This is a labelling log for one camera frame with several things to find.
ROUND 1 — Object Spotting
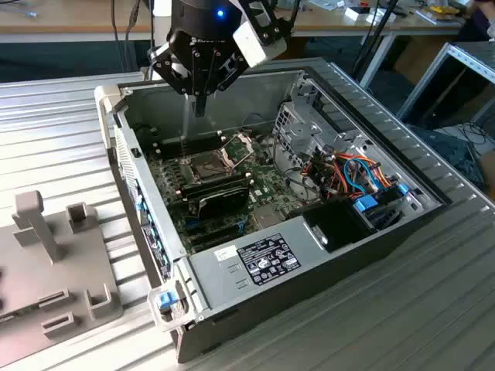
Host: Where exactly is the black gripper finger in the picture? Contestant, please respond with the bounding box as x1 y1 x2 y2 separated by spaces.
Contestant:
200 49 249 118
148 42 201 118

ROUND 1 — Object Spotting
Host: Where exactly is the silver metal drive cage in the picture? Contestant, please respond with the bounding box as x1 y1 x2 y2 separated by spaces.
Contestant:
271 100 332 173

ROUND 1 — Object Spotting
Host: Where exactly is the black RAM stick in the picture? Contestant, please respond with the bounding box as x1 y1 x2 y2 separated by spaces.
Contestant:
178 172 248 194
183 177 251 199

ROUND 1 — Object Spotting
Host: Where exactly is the wooden desk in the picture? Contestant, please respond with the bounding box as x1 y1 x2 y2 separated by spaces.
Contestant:
0 0 465 43

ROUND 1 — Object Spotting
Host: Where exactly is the green motherboard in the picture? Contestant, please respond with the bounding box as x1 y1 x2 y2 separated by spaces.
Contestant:
145 127 306 256

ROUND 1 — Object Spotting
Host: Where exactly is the black graphics card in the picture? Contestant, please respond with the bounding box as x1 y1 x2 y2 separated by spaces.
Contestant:
189 188 251 222

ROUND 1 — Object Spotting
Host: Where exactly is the white box on desk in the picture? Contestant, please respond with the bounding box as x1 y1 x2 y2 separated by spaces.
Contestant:
343 5 398 25

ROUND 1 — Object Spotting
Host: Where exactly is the grey chipset heatsink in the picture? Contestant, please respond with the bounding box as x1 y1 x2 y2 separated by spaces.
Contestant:
253 206 282 230

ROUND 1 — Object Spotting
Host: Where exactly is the black tripod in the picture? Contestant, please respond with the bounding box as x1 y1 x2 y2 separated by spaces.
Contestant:
351 0 399 78

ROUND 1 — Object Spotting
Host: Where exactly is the black expansion slot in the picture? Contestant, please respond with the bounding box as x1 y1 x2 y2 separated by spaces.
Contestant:
188 221 240 240
192 230 244 249

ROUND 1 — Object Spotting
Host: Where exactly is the cardboard box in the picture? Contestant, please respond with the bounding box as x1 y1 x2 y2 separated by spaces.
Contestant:
477 148 495 190
392 36 428 80

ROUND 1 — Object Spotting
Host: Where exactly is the blue disk carrier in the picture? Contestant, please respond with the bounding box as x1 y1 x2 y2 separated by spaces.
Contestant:
352 183 411 233

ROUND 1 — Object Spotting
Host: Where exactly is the grey power supply unit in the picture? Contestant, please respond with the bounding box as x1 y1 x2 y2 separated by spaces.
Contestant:
188 214 330 311

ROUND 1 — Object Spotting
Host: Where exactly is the yellow item on desk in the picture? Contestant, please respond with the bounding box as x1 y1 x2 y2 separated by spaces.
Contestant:
428 4 463 17

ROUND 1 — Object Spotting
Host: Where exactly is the dark panel on floor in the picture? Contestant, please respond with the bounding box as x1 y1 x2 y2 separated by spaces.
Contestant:
409 125 486 189

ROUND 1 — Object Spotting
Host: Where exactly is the blue case latch tab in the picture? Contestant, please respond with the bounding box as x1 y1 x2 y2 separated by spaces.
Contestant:
156 291 176 312

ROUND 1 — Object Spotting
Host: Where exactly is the person in purple top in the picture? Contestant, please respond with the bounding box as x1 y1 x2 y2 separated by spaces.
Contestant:
458 0 495 43

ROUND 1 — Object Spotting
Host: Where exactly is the grey PC case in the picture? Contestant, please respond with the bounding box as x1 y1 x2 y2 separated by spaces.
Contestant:
94 57 453 364

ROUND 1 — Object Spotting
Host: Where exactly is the grey parts rack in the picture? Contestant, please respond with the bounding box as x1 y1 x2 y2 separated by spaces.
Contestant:
0 189 125 360

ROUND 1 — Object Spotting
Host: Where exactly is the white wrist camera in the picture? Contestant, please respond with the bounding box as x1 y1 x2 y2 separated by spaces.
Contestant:
231 21 288 69

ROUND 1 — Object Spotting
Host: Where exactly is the grey cable with connector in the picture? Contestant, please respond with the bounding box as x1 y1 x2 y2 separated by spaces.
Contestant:
124 0 142 73

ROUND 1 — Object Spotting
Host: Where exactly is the black camera bracket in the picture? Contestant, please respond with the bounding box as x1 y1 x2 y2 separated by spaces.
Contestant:
240 0 293 44

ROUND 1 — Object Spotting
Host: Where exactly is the silver metal bracket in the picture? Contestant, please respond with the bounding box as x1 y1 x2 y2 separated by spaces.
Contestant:
288 69 324 111

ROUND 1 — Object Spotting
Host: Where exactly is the black internal cable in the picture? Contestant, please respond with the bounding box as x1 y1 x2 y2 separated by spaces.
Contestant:
270 129 324 204

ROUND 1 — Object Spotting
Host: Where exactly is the orange red wire bundle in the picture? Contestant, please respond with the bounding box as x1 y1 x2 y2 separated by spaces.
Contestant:
301 152 399 202

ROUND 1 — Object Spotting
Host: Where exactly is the blue data cable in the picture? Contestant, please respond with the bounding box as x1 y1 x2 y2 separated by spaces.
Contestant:
343 157 379 196

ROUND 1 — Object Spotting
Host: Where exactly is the aluminium frame table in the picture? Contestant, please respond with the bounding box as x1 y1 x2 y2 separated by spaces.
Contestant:
396 40 495 131

